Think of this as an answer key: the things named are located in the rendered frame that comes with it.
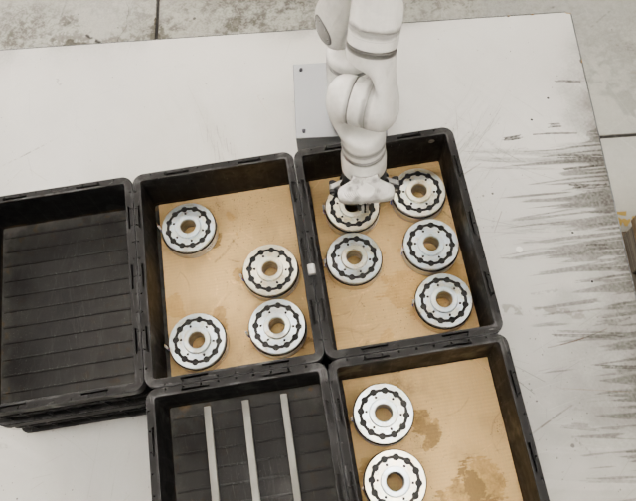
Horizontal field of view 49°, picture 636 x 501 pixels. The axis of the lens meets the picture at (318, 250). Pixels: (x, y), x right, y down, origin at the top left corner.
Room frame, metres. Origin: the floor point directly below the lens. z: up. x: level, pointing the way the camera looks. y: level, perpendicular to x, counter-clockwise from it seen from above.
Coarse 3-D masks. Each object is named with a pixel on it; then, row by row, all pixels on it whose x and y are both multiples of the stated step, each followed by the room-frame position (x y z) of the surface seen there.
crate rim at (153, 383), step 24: (192, 168) 0.64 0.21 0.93; (216, 168) 0.64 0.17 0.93; (288, 168) 0.62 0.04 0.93; (144, 240) 0.51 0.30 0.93; (144, 264) 0.46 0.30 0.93; (144, 288) 0.42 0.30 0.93; (312, 288) 0.38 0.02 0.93; (144, 312) 0.38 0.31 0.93; (312, 312) 0.35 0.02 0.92; (144, 336) 0.33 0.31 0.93; (144, 360) 0.29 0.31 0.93; (288, 360) 0.27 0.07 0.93; (312, 360) 0.26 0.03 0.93; (168, 384) 0.25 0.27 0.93
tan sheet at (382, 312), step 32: (320, 192) 0.61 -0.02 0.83; (416, 192) 0.59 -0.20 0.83; (320, 224) 0.55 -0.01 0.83; (384, 224) 0.53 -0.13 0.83; (448, 224) 0.52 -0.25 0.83; (352, 256) 0.47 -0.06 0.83; (384, 256) 0.47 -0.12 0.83; (384, 288) 0.40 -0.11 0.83; (416, 288) 0.40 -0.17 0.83; (352, 320) 0.35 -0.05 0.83; (384, 320) 0.34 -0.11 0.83; (416, 320) 0.34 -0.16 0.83
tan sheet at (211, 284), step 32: (256, 192) 0.63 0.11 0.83; (288, 192) 0.62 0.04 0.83; (160, 224) 0.59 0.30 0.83; (224, 224) 0.57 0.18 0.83; (256, 224) 0.56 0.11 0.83; (288, 224) 0.55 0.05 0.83; (224, 256) 0.50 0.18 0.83; (192, 288) 0.44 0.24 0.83; (224, 288) 0.44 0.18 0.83; (224, 320) 0.38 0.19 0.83; (256, 352) 0.31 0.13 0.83
